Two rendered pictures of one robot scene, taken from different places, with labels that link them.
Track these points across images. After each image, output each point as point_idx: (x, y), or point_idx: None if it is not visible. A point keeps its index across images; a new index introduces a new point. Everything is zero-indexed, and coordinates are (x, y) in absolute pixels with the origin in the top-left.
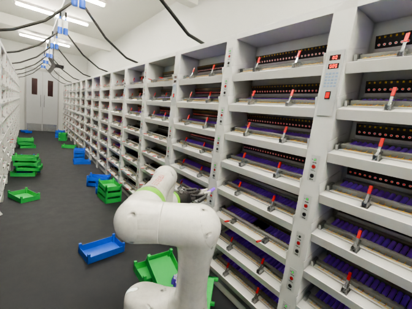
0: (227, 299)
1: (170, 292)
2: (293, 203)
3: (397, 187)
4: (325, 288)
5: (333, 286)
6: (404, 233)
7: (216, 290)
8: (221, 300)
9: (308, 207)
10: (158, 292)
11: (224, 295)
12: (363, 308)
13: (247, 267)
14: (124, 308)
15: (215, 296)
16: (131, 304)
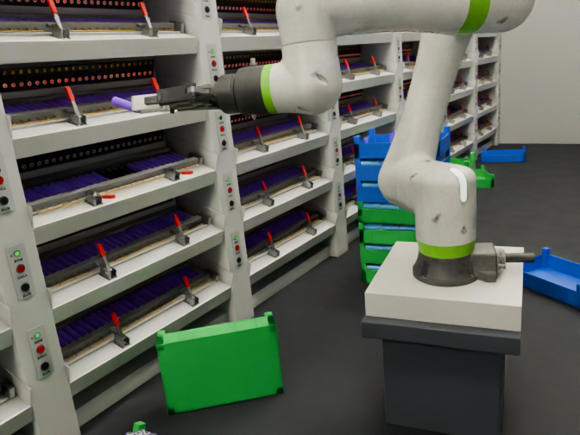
0: (144, 385)
1: (421, 158)
2: (149, 90)
3: (223, 13)
4: (255, 163)
5: (258, 154)
6: (279, 47)
7: (120, 406)
8: (150, 393)
9: (217, 64)
10: (433, 160)
11: (134, 392)
12: (281, 149)
13: (170, 255)
14: (475, 189)
15: (141, 403)
16: (473, 171)
